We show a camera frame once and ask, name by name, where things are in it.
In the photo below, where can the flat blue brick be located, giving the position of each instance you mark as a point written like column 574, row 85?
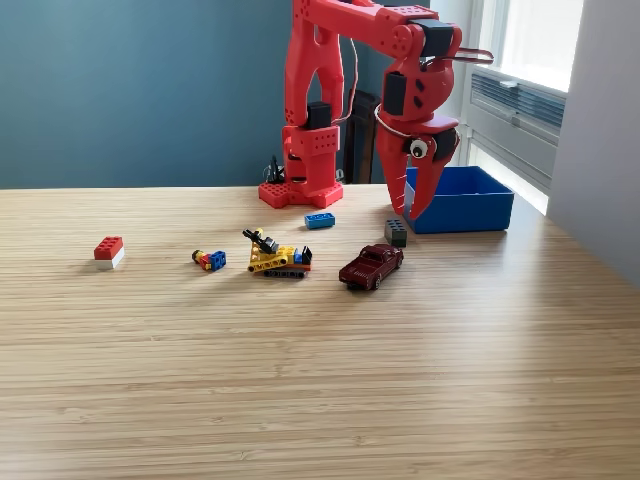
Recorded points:
column 320, row 221

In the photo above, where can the dark folded chair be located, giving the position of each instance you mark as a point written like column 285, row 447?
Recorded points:
column 362, row 140

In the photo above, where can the black table clamp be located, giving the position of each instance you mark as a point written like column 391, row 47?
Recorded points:
column 341, row 175

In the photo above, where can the red and white brick stack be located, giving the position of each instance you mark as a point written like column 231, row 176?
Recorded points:
column 107, row 250

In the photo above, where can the small yellow toy digger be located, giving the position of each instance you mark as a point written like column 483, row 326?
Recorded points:
column 272, row 257

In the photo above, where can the dark grey brick stack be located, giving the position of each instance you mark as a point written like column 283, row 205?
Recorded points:
column 395, row 235

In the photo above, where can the grey pleated window blind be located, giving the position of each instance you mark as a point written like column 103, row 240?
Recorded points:
column 540, row 105

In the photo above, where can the dark red toy car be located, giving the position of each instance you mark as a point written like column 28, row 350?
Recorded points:
column 367, row 270

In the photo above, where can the blue plastic bin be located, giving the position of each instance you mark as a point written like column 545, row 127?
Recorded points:
column 465, row 215

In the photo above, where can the toy figure red blue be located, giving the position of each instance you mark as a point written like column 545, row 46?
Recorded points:
column 216, row 260

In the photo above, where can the white window frame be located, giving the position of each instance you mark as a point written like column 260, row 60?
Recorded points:
column 492, row 40

